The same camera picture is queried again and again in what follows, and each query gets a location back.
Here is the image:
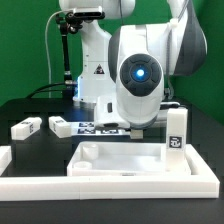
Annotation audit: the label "white cable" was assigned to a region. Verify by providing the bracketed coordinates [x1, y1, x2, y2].
[44, 9, 73, 98]

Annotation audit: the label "black cables on table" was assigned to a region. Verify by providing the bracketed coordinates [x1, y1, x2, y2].
[26, 81, 75, 100]

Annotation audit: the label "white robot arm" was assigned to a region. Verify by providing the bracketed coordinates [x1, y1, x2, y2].
[59, 0, 207, 130]

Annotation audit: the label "sheet of fiducial markers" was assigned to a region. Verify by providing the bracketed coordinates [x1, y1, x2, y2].
[70, 122, 130, 136]

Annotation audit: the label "white U-shaped fixture frame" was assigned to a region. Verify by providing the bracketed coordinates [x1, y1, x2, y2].
[0, 145, 220, 201]

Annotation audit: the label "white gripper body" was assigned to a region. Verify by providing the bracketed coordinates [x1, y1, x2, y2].
[93, 94, 181, 130]

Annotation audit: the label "white desk tabletop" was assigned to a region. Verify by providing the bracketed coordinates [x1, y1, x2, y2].
[67, 141, 191, 176]

